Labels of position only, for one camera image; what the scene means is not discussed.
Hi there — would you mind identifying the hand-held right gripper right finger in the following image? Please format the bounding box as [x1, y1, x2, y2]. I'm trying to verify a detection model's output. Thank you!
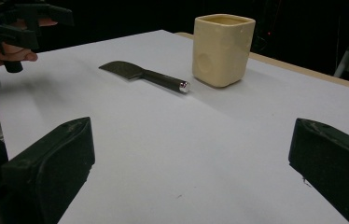
[288, 118, 349, 224]

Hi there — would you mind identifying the white table sheet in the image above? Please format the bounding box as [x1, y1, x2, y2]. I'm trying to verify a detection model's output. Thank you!
[0, 29, 349, 224]

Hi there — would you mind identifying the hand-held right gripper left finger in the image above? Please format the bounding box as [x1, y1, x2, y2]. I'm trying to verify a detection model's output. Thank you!
[0, 117, 96, 224]

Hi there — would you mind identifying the cream square ceramic cup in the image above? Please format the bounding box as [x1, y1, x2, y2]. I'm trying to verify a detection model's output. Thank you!
[191, 13, 257, 89]

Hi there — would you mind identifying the small metal cleaver knife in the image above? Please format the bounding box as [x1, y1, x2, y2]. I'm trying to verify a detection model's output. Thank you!
[98, 60, 191, 94]

